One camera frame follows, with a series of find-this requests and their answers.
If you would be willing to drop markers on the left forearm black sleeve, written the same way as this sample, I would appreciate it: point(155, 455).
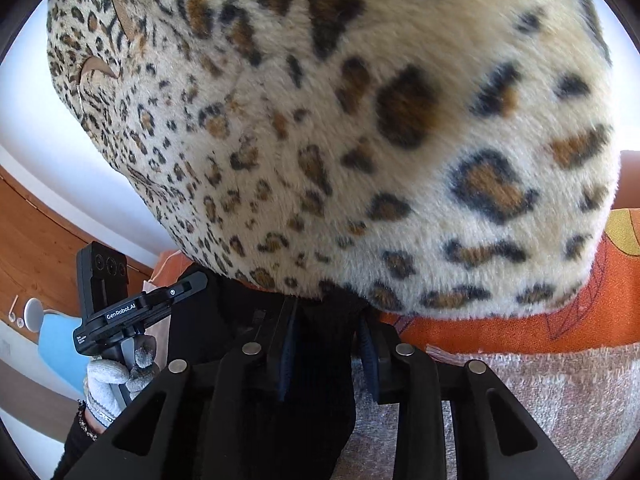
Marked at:
point(84, 431)

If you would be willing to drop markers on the black t-shirt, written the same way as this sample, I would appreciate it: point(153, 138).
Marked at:
point(319, 409)

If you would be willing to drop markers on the left hand grey knit glove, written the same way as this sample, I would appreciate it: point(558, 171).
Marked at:
point(104, 376)

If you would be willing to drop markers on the orange patterned bedsheet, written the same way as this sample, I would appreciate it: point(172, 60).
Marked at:
point(538, 278)

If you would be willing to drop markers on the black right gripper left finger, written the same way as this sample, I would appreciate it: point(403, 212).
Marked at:
point(200, 409)

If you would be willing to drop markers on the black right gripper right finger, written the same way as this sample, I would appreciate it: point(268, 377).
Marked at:
point(495, 437)

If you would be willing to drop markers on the wooden headboard panel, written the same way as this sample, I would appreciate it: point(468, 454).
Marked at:
point(38, 253)

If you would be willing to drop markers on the leopard print plush bag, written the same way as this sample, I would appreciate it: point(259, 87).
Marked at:
point(471, 102)

